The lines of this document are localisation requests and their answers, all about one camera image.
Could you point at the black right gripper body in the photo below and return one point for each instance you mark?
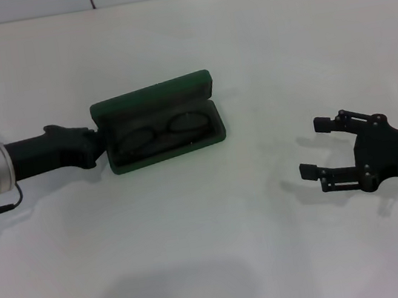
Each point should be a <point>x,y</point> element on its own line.
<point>394,153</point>

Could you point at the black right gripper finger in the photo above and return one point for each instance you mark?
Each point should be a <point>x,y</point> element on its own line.
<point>309,171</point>
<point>324,124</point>

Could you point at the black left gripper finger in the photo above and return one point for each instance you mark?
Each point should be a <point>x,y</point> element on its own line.
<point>96,145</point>

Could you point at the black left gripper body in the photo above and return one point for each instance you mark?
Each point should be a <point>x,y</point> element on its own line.
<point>49,152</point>

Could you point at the black glasses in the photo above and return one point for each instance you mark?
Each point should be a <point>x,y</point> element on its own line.
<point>161,134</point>

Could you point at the green glasses case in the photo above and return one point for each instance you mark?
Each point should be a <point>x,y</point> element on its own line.
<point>161,94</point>

